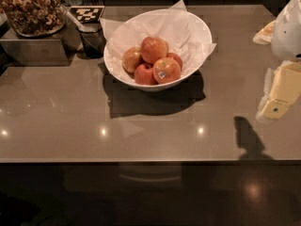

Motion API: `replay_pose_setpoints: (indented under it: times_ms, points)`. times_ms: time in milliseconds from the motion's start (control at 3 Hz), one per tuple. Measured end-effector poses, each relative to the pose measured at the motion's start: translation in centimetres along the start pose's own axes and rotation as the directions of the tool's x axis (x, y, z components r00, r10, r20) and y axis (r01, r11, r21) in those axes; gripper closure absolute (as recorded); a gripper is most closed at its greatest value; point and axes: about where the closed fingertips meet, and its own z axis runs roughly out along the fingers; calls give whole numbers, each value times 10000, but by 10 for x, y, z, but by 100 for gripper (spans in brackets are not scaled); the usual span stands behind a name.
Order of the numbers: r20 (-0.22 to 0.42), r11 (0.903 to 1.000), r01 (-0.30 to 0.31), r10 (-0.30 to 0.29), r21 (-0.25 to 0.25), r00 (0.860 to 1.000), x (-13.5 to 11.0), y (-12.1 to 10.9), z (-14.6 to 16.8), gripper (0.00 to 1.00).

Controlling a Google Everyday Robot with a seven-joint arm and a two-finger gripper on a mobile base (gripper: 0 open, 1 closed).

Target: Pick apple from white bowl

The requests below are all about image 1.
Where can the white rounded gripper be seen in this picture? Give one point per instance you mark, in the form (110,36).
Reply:
(288,35)

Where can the red apple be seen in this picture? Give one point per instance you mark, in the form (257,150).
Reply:
(144,75)
(175,57)
(131,59)
(153,48)

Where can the white ceramic bowl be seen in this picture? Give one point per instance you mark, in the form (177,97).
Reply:
(157,50)

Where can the front apple with sticker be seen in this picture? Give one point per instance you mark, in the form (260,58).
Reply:
(166,70)

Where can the white paper liner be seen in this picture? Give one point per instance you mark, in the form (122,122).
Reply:
(186,34)

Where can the dark glass cup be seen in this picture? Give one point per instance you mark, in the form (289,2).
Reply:
(93,41)

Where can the black white fiducial marker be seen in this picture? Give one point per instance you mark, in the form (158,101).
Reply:
(87,14)

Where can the glass container of nuts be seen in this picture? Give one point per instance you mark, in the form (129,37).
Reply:
(33,18)

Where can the metal scoop with handle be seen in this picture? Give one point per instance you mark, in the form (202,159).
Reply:
(80,26)

